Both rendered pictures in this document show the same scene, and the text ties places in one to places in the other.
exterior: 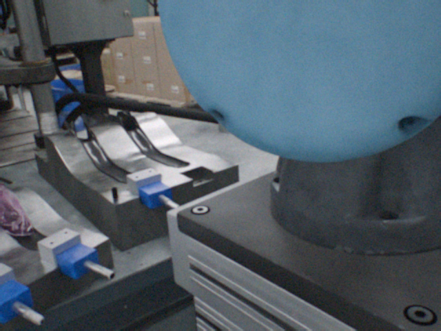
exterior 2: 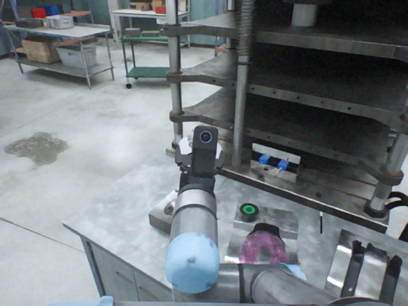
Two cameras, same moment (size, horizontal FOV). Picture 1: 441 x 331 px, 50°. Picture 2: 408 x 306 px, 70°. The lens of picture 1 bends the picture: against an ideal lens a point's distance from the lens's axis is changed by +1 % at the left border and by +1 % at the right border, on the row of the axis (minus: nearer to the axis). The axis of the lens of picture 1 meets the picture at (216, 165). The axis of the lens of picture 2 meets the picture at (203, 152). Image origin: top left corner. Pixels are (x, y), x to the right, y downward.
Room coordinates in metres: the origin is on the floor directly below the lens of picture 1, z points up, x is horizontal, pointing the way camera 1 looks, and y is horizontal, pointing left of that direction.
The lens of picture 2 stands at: (0.23, -0.10, 1.80)
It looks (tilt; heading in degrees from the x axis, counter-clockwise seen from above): 33 degrees down; 65
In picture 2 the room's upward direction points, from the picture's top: straight up
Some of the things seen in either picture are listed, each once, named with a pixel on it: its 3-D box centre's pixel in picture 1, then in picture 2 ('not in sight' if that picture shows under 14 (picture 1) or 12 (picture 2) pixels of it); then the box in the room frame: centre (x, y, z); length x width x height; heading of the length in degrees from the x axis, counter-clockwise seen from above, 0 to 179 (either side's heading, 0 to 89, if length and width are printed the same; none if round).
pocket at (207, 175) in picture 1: (197, 181); not in sight; (0.82, 0.04, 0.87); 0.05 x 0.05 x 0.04; 34
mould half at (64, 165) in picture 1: (124, 161); (368, 289); (0.99, 0.20, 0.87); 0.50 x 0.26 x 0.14; 34
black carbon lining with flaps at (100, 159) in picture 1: (120, 142); (369, 282); (0.97, 0.20, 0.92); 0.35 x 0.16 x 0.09; 34
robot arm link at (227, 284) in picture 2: not in sight; (204, 286); (0.35, 0.17, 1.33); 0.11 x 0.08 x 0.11; 154
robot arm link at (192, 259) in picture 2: not in sight; (193, 248); (0.34, 0.18, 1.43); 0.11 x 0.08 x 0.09; 64
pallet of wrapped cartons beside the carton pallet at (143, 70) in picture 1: (165, 62); not in sight; (5.31, 0.47, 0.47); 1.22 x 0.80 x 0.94; 47
